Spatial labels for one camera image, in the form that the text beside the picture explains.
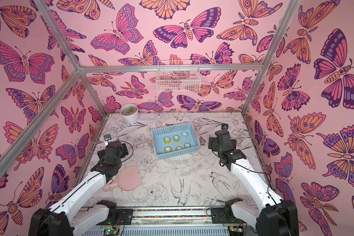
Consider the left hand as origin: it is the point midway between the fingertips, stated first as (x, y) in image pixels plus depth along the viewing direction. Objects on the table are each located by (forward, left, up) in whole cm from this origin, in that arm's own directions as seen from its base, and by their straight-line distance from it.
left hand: (115, 145), depth 85 cm
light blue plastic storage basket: (+16, -22, -11) cm, 29 cm away
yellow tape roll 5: (+5, -29, -13) cm, 32 cm away
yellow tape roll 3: (+9, -42, -13) cm, 45 cm away
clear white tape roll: (+18, -40, -14) cm, 46 cm away
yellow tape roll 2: (+13, -28, -14) cm, 34 cm away
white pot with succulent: (+30, 0, -4) cm, 30 cm away
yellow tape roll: (+14, -34, -13) cm, 39 cm away
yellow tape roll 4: (+6, -36, -12) cm, 39 cm away
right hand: (+2, -59, +3) cm, 59 cm away
